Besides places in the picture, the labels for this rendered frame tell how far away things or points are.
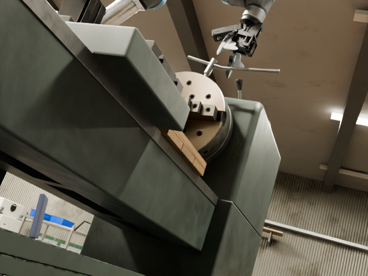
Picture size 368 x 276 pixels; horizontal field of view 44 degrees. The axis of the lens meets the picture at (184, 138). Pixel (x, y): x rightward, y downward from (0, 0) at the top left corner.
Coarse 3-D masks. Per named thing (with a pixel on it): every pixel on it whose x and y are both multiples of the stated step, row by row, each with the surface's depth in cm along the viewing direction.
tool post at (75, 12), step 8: (64, 0) 106; (72, 0) 105; (80, 0) 104; (88, 0) 104; (96, 0) 105; (64, 8) 105; (72, 8) 104; (80, 8) 103; (88, 8) 103; (96, 8) 107; (104, 8) 109; (72, 16) 103; (80, 16) 103; (88, 16) 104; (96, 16) 107
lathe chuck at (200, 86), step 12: (180, 72) 155; (192, 72) 153; (192, 84) 151; (204, 84) 150; (216, 84) 149; (192, 96) 150; (204, 96) 148; (216, 96) 146; (228, 108) 151; (192, 120) 146; (204, 120) 144; (228, 120) 149; (192, 132) 144; (204, 132) 143; (216, 132) 142; (192, 144) 142; (204, 144) 141; (216, 144) 146; (204, 156) 146
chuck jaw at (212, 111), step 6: (186, 102) 140; (192, 102) 141; (198, 102) 141; (192, 108) 140; (198, 108) 140; (204, 108) 141; (210, 108) 141; (216, 108) 142; (192, 114) 143; (198, 114) 141; (204, 114) 141; (210, 114) 140; (216, 114) 143; (222, 114) 144; (210, 120) 144; (216, 120) 143; (222, 120) 145
